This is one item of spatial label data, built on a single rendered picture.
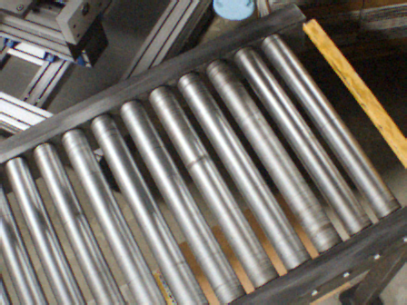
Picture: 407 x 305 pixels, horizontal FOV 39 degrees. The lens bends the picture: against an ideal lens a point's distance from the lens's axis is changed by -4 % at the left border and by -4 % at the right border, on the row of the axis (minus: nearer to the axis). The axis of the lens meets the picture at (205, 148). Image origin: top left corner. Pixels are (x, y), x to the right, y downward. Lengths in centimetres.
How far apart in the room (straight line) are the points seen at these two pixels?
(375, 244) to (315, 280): 13
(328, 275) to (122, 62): 119
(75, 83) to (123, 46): 20
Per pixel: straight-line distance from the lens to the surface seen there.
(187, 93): 120
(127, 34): 207
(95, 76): 200
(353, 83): 119
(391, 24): 201
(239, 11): 106
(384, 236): 108
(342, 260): 106
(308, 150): 113
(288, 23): 129
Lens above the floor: 181
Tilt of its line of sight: 63 degrees down
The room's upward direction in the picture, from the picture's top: 11 degrees counter-clockwise
